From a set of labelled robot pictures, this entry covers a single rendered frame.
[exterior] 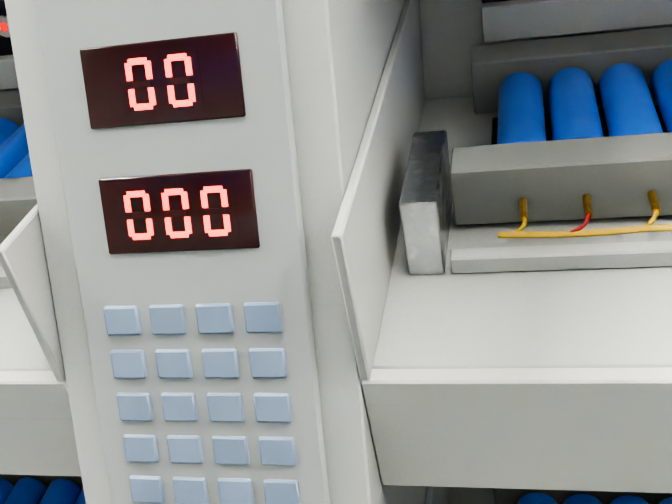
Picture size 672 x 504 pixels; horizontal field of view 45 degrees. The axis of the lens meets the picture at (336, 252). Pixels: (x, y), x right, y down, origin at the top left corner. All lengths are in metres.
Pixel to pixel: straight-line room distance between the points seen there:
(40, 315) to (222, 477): 0.07
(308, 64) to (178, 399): 0.10
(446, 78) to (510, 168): 0.15
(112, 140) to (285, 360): 0.08
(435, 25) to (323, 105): 0.20
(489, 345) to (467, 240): 0.06
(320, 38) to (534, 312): 0.10
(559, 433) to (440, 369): 0.04
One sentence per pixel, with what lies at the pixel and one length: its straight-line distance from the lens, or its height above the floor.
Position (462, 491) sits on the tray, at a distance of 0.43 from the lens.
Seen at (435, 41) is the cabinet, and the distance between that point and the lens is 0.42.
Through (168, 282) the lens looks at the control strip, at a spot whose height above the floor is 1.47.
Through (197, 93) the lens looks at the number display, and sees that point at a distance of 0.23.
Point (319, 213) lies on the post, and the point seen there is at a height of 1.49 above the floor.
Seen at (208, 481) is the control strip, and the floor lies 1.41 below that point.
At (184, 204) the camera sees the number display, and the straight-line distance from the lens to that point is 0.23.
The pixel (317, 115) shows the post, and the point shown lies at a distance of 0.22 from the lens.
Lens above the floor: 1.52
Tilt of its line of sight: 11 degrees down
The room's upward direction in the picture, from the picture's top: 5 degrees counter-clockwise
